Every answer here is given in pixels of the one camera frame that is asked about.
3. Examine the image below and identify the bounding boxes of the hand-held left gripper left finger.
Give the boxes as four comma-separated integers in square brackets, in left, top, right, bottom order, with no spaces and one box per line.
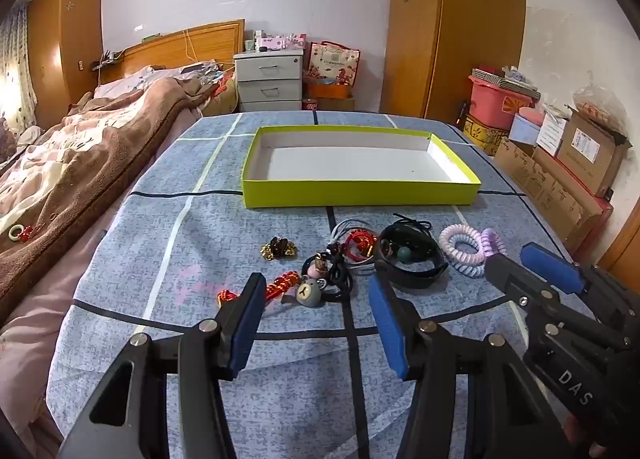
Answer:
[57,271,268,459]

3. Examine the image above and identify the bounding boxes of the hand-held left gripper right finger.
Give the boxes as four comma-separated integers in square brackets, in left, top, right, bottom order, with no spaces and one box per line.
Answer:
[369,273,573,459]

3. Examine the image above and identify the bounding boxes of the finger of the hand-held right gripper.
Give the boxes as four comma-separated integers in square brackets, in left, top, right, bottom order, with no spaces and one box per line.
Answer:
[520,242,640,325]
[484,254,626,347]

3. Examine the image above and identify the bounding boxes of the pale blue spiral hair tie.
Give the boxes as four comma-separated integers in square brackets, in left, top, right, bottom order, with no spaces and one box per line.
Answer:
[447,254,488,281]

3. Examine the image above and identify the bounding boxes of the purple spiral hair tie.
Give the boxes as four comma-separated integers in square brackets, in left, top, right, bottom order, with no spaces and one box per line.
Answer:
[479,228,508,259]

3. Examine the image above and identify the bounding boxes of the red gold knot ornament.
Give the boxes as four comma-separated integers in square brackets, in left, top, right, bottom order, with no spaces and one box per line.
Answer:
[217,271,301,307]

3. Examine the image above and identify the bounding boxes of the pink spiral hair tie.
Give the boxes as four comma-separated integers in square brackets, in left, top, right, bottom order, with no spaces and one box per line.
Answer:
[440,223,487,264]

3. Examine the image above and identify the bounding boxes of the black wristband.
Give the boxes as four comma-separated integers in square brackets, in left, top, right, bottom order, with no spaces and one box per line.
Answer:
[374,222,449,291]

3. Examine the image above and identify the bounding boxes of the bear charm hair tie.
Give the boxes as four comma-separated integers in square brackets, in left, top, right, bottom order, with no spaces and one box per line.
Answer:
[295,276,331,310]

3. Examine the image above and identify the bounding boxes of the black hair tie bundle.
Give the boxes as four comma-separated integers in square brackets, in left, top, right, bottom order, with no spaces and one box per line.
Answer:
[301,251,356,302]

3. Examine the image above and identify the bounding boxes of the gold brown hair clip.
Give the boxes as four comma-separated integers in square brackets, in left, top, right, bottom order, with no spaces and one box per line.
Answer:
[260,235,298,261]

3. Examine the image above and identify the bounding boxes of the red cord hair tie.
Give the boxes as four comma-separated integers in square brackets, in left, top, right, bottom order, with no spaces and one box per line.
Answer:
[342,230,379,262]

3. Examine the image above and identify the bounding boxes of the grey hair ties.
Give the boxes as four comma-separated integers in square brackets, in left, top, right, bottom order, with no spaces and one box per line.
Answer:
[329,218,383,272]

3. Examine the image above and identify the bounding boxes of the green cardboard tray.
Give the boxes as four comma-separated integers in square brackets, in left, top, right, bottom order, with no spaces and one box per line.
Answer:
[241,125,482,209]

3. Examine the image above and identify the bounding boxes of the blue checked bedspread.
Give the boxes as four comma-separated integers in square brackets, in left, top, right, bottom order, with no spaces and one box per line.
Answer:
[45,112,576,459]

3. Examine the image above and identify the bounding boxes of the wooden door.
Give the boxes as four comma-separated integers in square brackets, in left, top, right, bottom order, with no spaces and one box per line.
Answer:
[597,219,640,286]

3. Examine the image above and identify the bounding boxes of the long flat cardboard box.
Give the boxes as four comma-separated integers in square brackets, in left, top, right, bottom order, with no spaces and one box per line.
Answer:
[492,136,614,254]

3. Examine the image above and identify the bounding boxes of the open cardboard box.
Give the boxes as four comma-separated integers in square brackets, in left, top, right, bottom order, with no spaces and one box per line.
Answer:
[556,109,632,198]

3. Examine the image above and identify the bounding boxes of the white labelled box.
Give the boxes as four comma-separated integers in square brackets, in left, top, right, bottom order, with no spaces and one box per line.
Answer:
[536,112,569,158]

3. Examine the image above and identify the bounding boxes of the pale blue box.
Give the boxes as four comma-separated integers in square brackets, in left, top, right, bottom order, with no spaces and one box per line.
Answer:
[509,114,544,146]

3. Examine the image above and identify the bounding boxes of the yellow patterned tin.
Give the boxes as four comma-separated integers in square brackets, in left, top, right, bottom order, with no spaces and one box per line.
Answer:
[460,114,512,156]

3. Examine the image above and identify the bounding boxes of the clear plastic bag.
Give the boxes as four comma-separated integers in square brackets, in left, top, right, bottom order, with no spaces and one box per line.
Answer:
[572,83,629,134]

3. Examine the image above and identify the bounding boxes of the pink plastic bucket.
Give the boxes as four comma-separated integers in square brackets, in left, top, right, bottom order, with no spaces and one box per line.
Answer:
[467,74,533,129]

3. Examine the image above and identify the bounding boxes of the striped flat box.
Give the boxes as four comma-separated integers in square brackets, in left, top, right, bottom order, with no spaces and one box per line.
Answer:
[472,66,542,101]

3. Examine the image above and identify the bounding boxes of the brown fleece blanket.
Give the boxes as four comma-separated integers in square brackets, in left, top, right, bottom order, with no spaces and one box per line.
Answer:
[0,72,223,327]

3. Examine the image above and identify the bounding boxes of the white bangle with red charm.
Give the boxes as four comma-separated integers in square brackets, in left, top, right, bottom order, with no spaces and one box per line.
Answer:
[7,223,36,244]

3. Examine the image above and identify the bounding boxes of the white drawer nightstand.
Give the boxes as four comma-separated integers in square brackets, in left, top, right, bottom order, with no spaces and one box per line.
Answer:
[234,48,305,114]

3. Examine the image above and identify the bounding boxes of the orange box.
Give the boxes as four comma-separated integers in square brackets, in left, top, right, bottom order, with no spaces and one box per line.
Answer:
[307,82,354,100]

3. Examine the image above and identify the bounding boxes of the wooden wardrobe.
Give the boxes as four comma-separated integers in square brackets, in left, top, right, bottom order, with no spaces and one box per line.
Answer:
[379,0,527,129]

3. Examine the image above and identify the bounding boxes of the floral gift bag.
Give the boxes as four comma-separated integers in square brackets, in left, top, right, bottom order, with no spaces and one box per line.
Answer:
[306,42,361,88]

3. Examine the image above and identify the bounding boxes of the pink box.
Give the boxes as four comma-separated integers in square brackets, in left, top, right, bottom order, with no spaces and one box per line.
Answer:
[257,33,307,51]

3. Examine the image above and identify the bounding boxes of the wooden headboard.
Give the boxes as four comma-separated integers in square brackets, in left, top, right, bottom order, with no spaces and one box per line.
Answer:
[92,19,247,82]

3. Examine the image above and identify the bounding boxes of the power strip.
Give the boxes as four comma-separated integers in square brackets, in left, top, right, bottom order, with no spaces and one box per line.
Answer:
[91,52,126,71]

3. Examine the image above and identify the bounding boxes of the patterned curtain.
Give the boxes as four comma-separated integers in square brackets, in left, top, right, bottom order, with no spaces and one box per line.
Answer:
[0,4,40,140]

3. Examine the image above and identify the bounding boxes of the wooden cabinet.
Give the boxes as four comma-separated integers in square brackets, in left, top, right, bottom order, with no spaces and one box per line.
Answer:
[27,0,106,129]

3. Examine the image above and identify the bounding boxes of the black cord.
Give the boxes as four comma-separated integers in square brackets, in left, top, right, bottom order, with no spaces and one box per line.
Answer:
[392,212,432,231]

